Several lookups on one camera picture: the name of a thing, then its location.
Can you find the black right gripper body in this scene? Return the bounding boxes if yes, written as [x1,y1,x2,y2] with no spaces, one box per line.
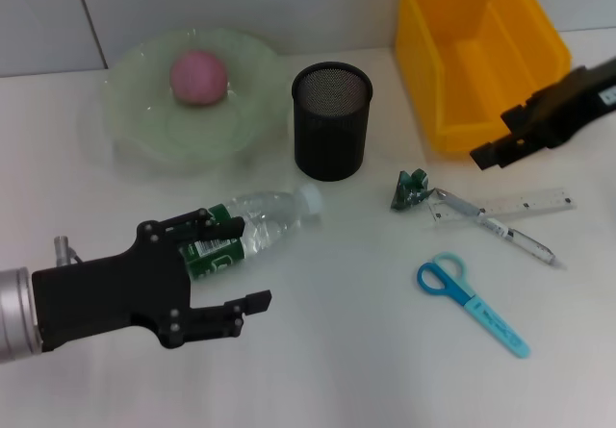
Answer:
[526,57,616,148]

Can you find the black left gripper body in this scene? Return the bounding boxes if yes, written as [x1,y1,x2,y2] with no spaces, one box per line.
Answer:
[31,218,193,352]

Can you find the clear green-label water bottle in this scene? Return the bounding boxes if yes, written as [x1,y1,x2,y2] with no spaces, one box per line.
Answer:
[177,182,324,283]

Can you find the blue scissors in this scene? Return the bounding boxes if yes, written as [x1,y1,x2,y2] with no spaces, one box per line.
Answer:
[416,250,531,360]

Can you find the pink peach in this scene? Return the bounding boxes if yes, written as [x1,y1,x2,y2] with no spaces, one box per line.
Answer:
[168,50,228,107]

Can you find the transparent plastic ruler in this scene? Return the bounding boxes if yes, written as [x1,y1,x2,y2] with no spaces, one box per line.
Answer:
[425,187,578,231]

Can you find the clear silver pen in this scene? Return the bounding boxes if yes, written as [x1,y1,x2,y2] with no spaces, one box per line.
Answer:
[432,187,567,270]

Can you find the green glass fruit plate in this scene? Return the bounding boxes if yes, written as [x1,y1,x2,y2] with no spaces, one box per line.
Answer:
[104,26,285,175]

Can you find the black mesh pen holder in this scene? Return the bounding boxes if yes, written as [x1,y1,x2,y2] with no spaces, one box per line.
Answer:
[290,62,375,183]

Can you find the yellow plastic bin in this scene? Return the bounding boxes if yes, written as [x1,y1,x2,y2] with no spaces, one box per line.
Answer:
[395,0,573,156]

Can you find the left arm grey cable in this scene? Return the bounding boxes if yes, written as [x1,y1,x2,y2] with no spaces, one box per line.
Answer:
[53,236,82,269]

